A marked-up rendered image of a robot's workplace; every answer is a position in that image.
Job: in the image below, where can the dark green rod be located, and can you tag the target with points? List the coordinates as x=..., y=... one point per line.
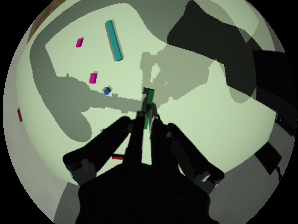
x=149, y=104

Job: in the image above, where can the red rod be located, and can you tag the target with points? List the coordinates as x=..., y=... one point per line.
x=116, y=156

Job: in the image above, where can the turquoise rod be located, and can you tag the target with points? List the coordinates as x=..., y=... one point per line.
x=114, y=41

